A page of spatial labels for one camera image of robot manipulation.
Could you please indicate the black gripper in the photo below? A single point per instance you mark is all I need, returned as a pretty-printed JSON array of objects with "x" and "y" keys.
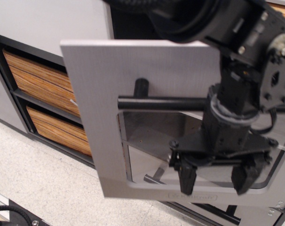
[{"x": 227, "y": 140}]

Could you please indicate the grey oven door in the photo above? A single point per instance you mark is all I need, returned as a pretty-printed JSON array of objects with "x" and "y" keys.
[{"x": 131, "y": 148}]

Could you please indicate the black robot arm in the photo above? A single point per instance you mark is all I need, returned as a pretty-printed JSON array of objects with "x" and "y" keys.
[{"x": 250, "y": 36}]

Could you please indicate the lower wooden drawer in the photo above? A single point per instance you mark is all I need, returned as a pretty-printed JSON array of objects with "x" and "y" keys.
[{"x": 59, "y": 131}]

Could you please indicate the wooden drawer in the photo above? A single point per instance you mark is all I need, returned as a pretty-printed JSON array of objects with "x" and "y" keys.
[
  {"x": 42, "y": 82},
  {"x": 59, "y": 131}
]

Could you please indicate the wooden countertop edge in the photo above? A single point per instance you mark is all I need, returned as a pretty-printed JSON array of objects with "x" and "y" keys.
[{"x": 278, "y": 5}]

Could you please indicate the upper wooden drawer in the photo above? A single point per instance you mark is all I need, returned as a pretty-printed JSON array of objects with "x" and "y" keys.
[{"x": 42, "y": 82}]

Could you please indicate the lower drawer black handle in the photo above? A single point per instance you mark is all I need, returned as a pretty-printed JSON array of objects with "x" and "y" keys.
[{"x": 228, "y": 214}]

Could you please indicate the black oven door handle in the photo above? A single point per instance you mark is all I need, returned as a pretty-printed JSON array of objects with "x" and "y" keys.
[{"x": 230, "y": 96}]

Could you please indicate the black shelf frame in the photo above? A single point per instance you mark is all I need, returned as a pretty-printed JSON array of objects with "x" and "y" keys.
[{"x": 13, "y": 102}]

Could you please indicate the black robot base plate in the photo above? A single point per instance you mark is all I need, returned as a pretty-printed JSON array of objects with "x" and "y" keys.
[{"x": 15, "y": 217}]

